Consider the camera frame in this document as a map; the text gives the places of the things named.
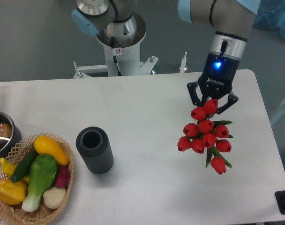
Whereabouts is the red tulip bouquet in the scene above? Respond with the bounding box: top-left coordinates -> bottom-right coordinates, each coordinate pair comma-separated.
177,99 -> 233,175

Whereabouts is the purple radish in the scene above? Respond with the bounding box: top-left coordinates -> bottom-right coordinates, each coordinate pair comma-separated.
55,166 -> 71,188

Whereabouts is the yellow banana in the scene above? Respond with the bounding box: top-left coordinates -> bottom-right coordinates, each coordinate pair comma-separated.
0,157 -> 29,184

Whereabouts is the green bok choy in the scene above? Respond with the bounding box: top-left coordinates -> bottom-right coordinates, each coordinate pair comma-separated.
22,154 -> 57,212

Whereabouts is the blue plastic bag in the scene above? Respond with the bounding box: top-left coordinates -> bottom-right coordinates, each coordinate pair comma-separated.
254,0 -> 285,40

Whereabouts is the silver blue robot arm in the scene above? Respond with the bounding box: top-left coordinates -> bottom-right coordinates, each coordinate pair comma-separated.
178,0 -> 260,114

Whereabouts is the yellow squash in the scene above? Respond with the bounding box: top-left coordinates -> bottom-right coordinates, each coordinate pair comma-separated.
34,136 -> 69,166

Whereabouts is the blue handled saucepan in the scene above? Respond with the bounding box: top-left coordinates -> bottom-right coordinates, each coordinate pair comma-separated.
0,111 -> 22,158

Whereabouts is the yellow bell pepper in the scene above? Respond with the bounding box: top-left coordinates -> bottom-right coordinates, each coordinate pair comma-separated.
0,180 -> 27,205

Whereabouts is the dark grey ribbed vase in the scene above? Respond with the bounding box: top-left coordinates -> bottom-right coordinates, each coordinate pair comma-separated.
75,127 -> 114,174

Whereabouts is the green cucumber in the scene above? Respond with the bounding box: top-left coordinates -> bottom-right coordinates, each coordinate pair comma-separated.
11,147 -> 38,182

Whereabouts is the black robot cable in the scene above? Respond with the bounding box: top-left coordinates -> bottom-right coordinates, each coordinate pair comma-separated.
110,36 -> 122,77

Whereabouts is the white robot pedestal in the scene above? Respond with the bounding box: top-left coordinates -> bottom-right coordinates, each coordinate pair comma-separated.
71,0 -> 159,79

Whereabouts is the woven wicker basket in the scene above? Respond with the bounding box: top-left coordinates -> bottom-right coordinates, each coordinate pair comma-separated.
0,133 -> 74,225

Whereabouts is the white garlic bulb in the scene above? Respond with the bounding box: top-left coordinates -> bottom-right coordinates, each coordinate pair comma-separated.
43,187 -> 66,209

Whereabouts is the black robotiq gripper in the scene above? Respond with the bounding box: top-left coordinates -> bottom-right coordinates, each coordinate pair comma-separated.
187,53 -> 240,114

